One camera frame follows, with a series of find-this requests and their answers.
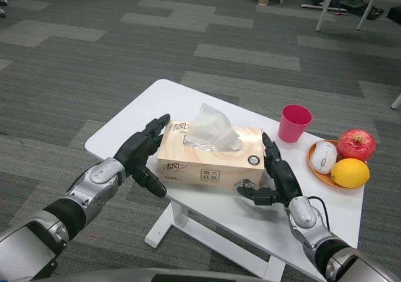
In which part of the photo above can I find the yellow lemon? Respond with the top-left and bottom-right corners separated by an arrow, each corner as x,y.
331,158 -> 370,189

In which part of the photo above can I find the white computer mouse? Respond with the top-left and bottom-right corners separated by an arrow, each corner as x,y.
311,140 -> 338,174

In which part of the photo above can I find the beige tissue box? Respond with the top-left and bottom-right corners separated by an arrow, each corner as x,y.
156,102 -> 266,191

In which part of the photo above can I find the pink plastic cup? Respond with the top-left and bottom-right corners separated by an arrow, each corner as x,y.
278,104 -> 313,144

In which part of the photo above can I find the white office desk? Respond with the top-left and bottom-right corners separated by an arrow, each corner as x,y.
315,0 -> 401,32

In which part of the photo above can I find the silver robot chest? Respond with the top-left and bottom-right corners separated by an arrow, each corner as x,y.
37,268 -> 276,282

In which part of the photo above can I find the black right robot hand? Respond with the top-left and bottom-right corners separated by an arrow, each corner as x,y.
236,132 -> 303,207

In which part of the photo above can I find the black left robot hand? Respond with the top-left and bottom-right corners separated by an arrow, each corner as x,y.
113,113 -> 172,198

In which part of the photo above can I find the black duffel bag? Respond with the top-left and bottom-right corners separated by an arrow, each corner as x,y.
387,6 -> 401,25

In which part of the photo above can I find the white table leg frame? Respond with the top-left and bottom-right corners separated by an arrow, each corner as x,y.
144,200 -> 286,282

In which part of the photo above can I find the orange plate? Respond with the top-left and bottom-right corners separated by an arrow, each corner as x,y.
308,140 -> 369,189

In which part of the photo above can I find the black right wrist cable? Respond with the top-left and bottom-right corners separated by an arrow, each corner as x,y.
308,196 -> 331,232

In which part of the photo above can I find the red apple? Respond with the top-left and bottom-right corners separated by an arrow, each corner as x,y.
337,128 -> 377,162

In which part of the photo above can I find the black flat equipment case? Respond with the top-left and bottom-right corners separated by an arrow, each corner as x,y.
338,0 -> 385,20

